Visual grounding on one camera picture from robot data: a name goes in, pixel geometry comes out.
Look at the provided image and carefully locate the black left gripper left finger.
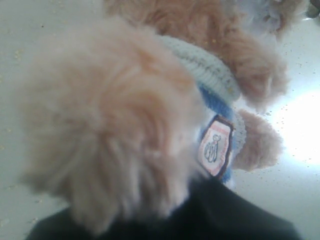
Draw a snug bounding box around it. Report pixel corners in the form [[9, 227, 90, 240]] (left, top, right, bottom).
[[24, 206, 101, 240]]

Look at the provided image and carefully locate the plush bear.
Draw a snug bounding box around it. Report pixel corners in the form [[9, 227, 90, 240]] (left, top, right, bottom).
[[16, 0, 308, 240]]

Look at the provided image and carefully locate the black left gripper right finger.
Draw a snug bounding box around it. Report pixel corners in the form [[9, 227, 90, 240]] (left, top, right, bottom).
[[139, 178, 301, 240]]

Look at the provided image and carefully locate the steel bowl of millet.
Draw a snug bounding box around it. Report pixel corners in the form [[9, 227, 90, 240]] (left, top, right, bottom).
[[305, 0, 320, 20]]

